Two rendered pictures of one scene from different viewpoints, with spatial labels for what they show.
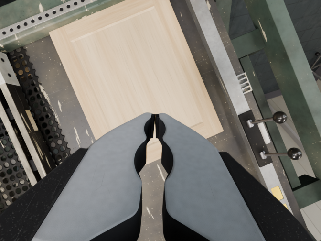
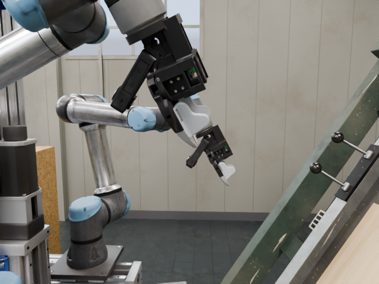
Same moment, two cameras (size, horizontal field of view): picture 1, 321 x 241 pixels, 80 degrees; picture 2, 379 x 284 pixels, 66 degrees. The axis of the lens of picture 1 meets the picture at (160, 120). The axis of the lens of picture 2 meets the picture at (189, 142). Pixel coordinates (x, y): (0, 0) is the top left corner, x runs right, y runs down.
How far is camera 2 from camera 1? 0.51 m
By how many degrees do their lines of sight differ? 78
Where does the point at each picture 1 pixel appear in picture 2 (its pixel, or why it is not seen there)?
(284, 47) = (280, 213)
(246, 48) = (296, 245)
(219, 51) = (298, 258)
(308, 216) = not seen: outside the picture
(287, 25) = (265, 222)
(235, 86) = (321, 223)
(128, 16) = not seen: outside the picture
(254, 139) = (358, 172)
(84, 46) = not seen: outside the picture
